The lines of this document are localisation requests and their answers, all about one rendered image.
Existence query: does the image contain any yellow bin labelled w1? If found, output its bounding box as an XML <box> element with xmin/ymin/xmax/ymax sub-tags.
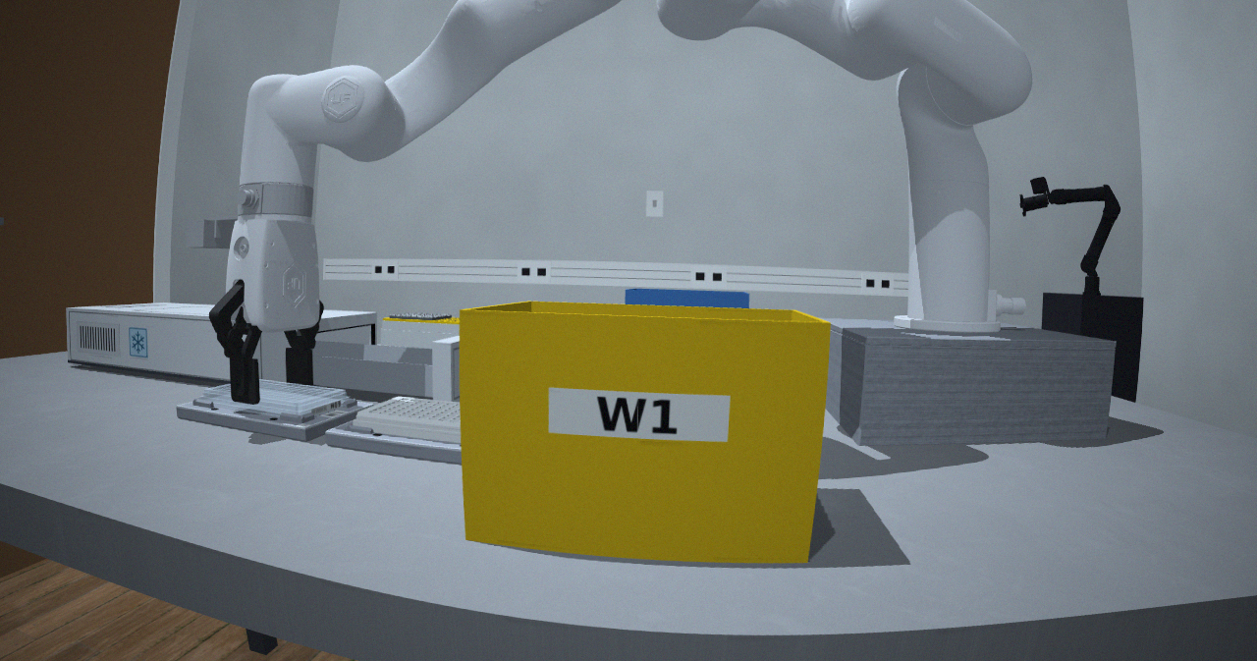
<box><xmin>460</xmin><ymin>302</ymin><xmax>831</xmax><ymax>563</ymax></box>

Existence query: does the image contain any blue open-top bin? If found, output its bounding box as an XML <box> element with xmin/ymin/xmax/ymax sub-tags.
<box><xmin>625</xmin><ymin>289</ymin><xmax>749</xmax><ymax>308</ymax></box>

